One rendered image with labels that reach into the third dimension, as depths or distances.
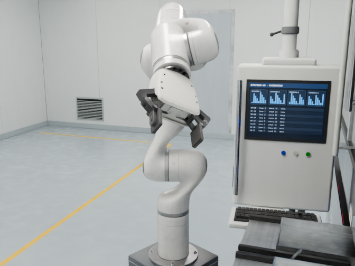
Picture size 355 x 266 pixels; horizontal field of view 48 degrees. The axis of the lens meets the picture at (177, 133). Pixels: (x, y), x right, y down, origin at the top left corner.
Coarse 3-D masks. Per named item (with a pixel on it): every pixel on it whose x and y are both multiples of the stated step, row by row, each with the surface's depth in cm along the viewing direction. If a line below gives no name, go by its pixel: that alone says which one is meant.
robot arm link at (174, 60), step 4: (164, 56) 84; (168, 56) 84; (172, 56) 84; (176, 56) 84; (160, 60) 84; (164, 60) 83; (168, 60) 83; (172, 60) 83; (176, 60) 83; (180, 60) 83; (184, 60) 85; (156, 64) 84; (160, 64) 83; (164, 64) 83; (168, 64) 83; (172, 64) 83; (176, 64) 83; (180, 64) 83; (184, 64) 83; (188, 64) 85; (152, 68) 86; (156, 68) 83; (160, 68) 83; (184, 68) 84; (188, 68) 84; (152, 72) 86; (188, 72) 85
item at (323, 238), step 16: (288, 224) 172; (304, 224) 170; (320, 224) 168; (336, 224) 166; (288, 240) 159; (304, 240) 159; (320, 240) 159; (336, 240) 159; (352, 240) 159; (320, 256) 144; (336, 256) 143; (352, 256) 147
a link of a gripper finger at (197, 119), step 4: (192, 116) 79; (196, 116) 79; (184, 120) 81; (188, 120) 80; (192, 120) 80; (196, 120) 79; (200, 120) 79; (188, 124) 80; (192, 124) 81; (192, 128) 80
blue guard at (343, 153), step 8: (344, 144) 199; (344, 152) 196; (344, 160) 193; (344, 168) 190; (352, 168) 157; (344, 176) 187; (352, 176) 155; (344, 184) 184; (352, 184) 153; (352, 192) 151; (352, 200) 149; (352, 208) 147; (352, 216) 146; (352, 224) 144
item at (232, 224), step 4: (232, 208) 208; (264, 208) 209; (268, 208) 209; (272, 208) 209; (276, 208) 209; (280, 208) 209; (232, 212) 204; (232, 216) 199; (316, 216) 199; (320, 216) 200; (232, 220) 195; (320, 220) 195; (228, 224) 193; (232, 224) 192; (236, 224) 192; (240, 224) 191; (244, 224) 191; (236, 228) 193; (240, 228) 192; (244, 228) 191
